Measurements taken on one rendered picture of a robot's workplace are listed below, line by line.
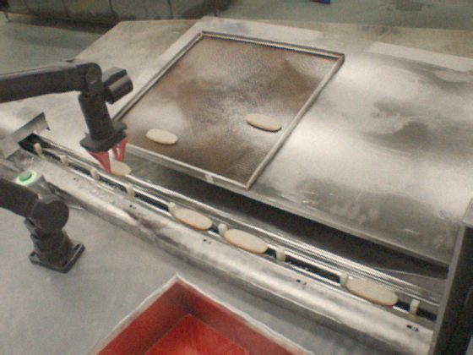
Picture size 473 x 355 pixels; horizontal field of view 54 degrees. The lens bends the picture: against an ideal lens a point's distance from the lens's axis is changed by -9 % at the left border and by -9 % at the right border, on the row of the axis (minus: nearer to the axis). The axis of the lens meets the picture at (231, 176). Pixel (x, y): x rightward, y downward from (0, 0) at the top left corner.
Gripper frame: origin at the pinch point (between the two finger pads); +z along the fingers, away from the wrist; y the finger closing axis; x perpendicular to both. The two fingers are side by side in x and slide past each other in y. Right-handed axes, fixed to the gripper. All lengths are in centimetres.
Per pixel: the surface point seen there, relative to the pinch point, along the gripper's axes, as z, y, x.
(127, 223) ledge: 6.6, -8.6, -11.1
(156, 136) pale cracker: 1.8, 14.9, 0.1
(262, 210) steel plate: 10.5, 11.7, -32.4
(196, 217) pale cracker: 6.5, 0.3, -23.7
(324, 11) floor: 90, 309, 107
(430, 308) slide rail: 8, 2, -75
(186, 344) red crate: 10.4, -24.2, -40.0
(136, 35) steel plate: 10, 78, 76
